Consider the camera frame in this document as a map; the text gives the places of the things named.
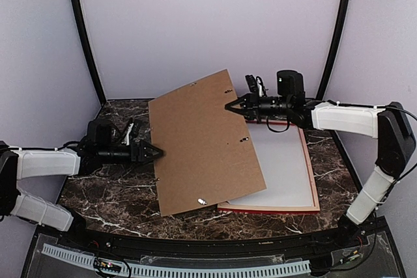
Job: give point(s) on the black right corner post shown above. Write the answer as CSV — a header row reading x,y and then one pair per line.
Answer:
x,y
333,49

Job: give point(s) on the small circuit board with led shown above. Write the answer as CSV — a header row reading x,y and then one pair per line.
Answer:
x,y
101,264

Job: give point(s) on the black corner post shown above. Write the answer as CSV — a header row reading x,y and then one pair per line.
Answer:
x,y
87,50
333,49

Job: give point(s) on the red wooden picture frame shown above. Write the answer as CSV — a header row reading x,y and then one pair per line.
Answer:
x,y
309,177

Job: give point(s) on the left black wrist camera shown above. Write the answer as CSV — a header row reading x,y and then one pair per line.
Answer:
x,y
99,133

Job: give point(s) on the brown cardboard backing board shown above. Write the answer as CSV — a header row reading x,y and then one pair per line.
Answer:
x,y
209,156

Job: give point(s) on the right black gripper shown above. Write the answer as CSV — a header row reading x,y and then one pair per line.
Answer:
x,y
251,109

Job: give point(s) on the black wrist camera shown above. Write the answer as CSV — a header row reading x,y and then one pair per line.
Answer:
x,y
291,83
99,133

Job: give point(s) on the black front mounting rail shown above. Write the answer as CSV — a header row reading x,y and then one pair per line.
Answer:
x,y
314,244

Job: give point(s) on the white slotted cable duct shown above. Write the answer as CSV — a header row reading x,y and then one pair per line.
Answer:
x,y
170,267

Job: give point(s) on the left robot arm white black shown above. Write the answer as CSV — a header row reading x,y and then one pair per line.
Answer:
x,y
75,158

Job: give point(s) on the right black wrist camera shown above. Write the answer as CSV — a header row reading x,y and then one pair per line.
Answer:
x,y
291,83

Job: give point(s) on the autumn forest photo print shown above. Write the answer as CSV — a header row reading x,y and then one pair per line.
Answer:
x,y
283,167

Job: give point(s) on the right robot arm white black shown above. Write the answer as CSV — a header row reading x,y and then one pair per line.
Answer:
x,y
387,126

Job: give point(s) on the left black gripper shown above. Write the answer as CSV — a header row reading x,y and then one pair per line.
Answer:
x,y
137,154

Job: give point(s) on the black left corner post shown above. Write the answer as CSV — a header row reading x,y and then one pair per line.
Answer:
x,y
87,50

